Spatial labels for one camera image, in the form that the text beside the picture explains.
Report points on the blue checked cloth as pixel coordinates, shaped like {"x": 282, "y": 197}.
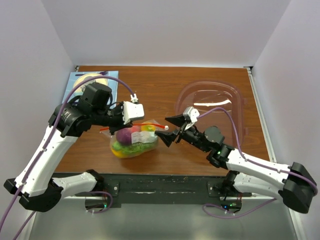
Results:
{"x": 75, "y": 80}

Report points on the pink clear plastic container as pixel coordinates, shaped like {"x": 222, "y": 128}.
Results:
{"x": 208, "y": 94}

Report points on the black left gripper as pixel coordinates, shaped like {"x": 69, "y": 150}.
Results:
{"x": 121, "y": 124}

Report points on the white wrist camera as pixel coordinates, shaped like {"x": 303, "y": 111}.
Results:
{"x": 191, "y": 114}
{"x": 132, "y": 112}

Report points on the aluminium frame rail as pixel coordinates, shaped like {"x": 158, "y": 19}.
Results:
{"x": 169, "y": 196}

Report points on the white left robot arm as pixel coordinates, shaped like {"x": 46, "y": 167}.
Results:
{"x": 35, "y": 187}

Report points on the clear zip top bag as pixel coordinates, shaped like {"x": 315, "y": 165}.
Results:
{"x": 142, "y": 136}

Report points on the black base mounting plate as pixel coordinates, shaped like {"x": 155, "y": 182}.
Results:
{"x": 118, "y": 184}

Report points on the purple fake onion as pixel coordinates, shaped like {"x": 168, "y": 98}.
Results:
{"x": 123, "y": 136}

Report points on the red fake apple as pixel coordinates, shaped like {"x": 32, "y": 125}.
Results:
{"x": 135, "y": 128}

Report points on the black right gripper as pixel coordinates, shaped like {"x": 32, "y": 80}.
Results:
{"x": 168, "y": 137}

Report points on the light green fake cucumber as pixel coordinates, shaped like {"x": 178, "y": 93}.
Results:
{"x": 136, "y": 148}

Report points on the yellow green fake mango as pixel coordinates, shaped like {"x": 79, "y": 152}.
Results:
{"x": 148, "y": 128}

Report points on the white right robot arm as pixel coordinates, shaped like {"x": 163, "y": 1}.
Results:
{"x": 292, "y": 184}

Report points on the purple plastic fork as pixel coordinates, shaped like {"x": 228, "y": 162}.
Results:
{"x": 103, "y": 72}

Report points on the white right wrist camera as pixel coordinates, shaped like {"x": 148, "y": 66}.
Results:
{"x": 191, "y": 114}

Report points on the yellow fake lemon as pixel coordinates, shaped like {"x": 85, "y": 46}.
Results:
{"x": 122, "y": 155}

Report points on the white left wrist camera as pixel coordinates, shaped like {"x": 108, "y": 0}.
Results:
{"x": 132, "y": 112}

